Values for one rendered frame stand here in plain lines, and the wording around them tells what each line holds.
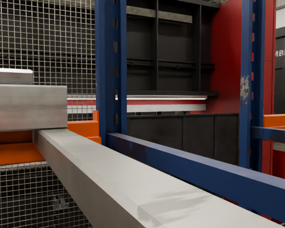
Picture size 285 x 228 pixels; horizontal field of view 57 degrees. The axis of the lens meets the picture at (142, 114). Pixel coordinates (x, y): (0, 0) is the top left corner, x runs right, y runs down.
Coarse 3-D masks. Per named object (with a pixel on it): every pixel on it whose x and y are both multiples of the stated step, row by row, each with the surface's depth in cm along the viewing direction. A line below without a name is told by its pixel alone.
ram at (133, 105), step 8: (72, 104) 200; (80, 104) 203; (88, 104) 206; (128, 104) 220; (136, 104) 223; (144, 104) 227; (152, 104) 230; (160, 104) 233; (168, 104) 236; (176, 104) 240; (184, 104) 244; (192, 104) 247; (200, 104) 251; (72, 112) 201; (80, 112) 203; (88, 112) 206
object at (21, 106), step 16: (0, 80) 39; (16, 80) 40; (32, 80) 41; (0, 96) 33; (16, 96) 34; (32, 96) 35; (48, 96) 36; (64, 96) 37; (0, 112) 33; (16, 112) 34; (32, 112) 35; (48, 112) 36; (64, 112) 37; (0, 128) 33; (16, 128) 34; (32, 128) 35; (48, 128) 36
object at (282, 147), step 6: (276, 144) 268; (282, 144) 268; (276, 150) 230; (282, 150) 237; (276, 156) 230; (282, 156) 225; (276, 162) 230; (282, 162) 225; (276, 168) 230; (282, 168) 225; (276, 174) 231; (282, 174) 225; (276, 222) 232
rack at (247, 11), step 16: (256, 0) 67; (256, 16) 67; (256, 32) 67; (256, 48) 67; (256, 64) 67; (256, 80) 68; (240, 96) 65; (256, 96) 68; (240, 112) 65; (256, 112) 68; (240, 128) 66; (256, 128) 63; (272, 128) 61; (240, 144) 66; (256, 144) 68; (240, 160) 66; (256, 160) 68
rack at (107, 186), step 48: (96, 0) 51; (96, 48) 51; (96, 96) 52; (0, 144) 41; (48, 144) 28; (96, 144) 24; (144, 144) 40; (96, 192) 14; (144, 192) 11; (192, 192) 11; (240, 192) 23
